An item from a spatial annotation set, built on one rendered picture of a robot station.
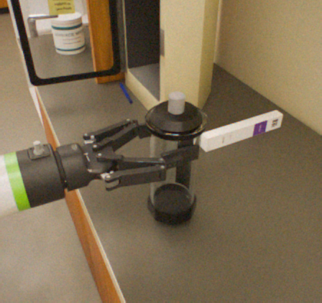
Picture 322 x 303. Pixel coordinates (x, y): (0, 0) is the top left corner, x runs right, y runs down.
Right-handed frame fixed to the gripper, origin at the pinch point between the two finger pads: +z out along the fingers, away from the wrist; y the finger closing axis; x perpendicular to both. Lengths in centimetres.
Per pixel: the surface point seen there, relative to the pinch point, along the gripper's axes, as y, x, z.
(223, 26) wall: 67, 6, 57
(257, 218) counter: -8.5, 20.9, 17.3
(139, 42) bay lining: 60, 5, 18
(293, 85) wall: 26, 13, 57
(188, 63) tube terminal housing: 31.3, 1.4, 20.9
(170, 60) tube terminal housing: 31.3, -0.4, 15.4
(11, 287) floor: 66, 116, -48
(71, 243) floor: 79, 116, -16
